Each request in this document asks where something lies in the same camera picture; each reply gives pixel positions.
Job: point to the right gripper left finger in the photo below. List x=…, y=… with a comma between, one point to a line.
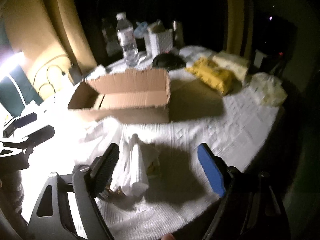
x=52, y=218

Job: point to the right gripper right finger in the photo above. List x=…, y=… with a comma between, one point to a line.
x=248, y=208

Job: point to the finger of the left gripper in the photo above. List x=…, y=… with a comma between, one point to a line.
x=18, y=122
x=34, y=139

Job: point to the white towel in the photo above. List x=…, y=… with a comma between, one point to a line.
x=138, y=161

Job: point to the white knitted tablecloth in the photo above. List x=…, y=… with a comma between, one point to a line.
x=233, y=126

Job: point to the brown cardboard box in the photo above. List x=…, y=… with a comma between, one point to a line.
x=132, y=97

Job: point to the crumpled clear plastic bag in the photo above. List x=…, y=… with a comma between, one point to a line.
x=267, y=90

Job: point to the clear plastic water bottle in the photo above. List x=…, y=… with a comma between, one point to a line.
x=127, y=41

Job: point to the yellow tissue pack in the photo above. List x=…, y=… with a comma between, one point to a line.
x=211, y=74

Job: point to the black round object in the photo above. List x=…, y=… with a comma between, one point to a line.
x=168, y=61

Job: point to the pale cream tissue pack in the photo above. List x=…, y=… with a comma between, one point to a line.
x=238, y=65

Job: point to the white perforated plastic basket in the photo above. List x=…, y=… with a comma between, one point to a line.
x=160, y=42

